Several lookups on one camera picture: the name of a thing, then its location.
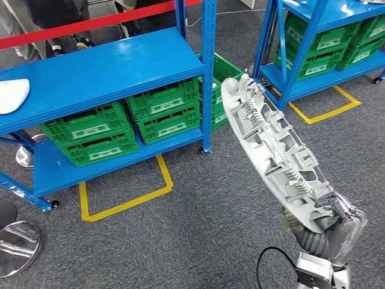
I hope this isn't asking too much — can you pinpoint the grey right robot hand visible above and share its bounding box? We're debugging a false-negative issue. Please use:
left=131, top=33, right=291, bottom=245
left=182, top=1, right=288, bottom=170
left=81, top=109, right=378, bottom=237
left=281, top=192, right=368, bottom=267

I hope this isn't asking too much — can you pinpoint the grey plastic wheel cover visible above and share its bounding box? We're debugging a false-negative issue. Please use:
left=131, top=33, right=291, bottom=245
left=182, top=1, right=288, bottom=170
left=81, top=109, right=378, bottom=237
left=221, top=73, right=335, bottom=234

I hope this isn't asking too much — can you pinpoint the blue metal shelf rack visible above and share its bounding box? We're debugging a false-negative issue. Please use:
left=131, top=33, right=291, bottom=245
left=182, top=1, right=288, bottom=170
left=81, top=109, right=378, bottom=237
left=0, top=0, right=217, bottom=213
left=252, top=0, right=385, bottom=111

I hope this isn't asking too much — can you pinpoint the white plastic cover part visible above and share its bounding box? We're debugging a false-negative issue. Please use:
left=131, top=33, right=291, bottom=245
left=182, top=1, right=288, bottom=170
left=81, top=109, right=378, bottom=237
left=0, top=78, right=31, bottom=115

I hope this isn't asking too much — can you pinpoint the green plastic crate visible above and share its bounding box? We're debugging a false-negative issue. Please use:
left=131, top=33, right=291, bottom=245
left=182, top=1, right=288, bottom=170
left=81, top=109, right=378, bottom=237
left=350, top=14, right=385, bottom=49
left=211, top=101, right=229, bottom=132
left=39, top=101, right=134, bottom=149
left=284, top=11, right=362, bottom=55
left=273, top=43, right=348, bottom=82
left=127, top=78, right=200, bottom=123
left=61, top=133, right=139, bottom=168
left=136, top=105, right=202, bottom=146
left=210, top=52, right=244, bottom=107
left=336, top=37, right=385, bottom=72

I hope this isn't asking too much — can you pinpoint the yellow floor tape outline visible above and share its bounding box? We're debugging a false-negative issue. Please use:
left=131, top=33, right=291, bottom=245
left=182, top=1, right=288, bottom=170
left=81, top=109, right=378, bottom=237
left=78, top=154, right=174, bottom=223

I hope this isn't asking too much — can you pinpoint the red barrier belt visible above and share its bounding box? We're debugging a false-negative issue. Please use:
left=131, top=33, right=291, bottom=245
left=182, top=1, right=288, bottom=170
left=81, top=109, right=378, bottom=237
left=0, top=0, right=202, bottom=51

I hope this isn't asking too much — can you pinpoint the chrome barrier stanchion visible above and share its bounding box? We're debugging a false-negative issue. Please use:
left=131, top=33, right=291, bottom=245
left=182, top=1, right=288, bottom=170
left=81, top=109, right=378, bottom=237
left=0, top=220, right=43, bottom=279

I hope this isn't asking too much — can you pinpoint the person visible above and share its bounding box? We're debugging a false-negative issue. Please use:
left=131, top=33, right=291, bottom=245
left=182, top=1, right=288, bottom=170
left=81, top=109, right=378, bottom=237
left=26, top=0, right=94, bottom=58
left=0, top=0, right=46, bottom=63

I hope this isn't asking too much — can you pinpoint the black barrier stanchion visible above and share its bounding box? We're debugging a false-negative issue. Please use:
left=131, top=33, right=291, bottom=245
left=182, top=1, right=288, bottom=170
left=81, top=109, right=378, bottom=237
left=0, top=198, right=18, bottom=231

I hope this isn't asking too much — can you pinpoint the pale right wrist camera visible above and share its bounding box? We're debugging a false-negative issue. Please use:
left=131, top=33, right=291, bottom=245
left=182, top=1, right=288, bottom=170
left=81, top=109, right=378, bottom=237
left=295, top=252, right=335, bottom=289

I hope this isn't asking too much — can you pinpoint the black camera cable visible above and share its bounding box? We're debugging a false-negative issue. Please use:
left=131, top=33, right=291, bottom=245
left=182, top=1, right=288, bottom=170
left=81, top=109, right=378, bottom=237
left=256, top=246, right=298, bottom=289

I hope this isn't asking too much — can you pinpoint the black-topped barrier post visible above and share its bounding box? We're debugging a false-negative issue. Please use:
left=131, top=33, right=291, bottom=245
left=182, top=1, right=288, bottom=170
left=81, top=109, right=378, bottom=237
left=15, top=133, right=46, bottom=169

